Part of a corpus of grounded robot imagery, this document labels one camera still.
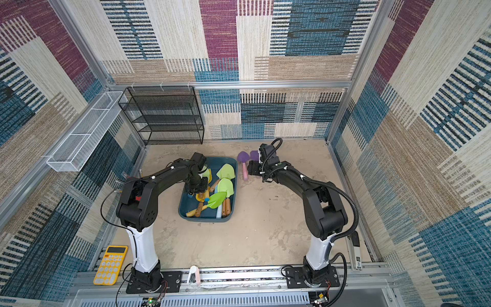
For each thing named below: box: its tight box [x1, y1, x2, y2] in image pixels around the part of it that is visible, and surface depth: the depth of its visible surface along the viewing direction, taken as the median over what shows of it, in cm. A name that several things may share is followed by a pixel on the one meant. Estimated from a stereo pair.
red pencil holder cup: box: [132, 179, 149, 202], surface depth 57 cm
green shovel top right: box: [216, 163, 236, 180], surface depth 105 cm
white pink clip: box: [186, 264, 201, 286], surface depth 76 cm
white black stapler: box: [347, 230, 363, 271], surface depth 78 cm
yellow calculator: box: [93, 245, 128, 286], surface depth 78 cm
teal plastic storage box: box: [178, 156, 238, 223], surface depth 95 cm
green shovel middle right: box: [216, 177, 234, 216], surface depth 98 cm
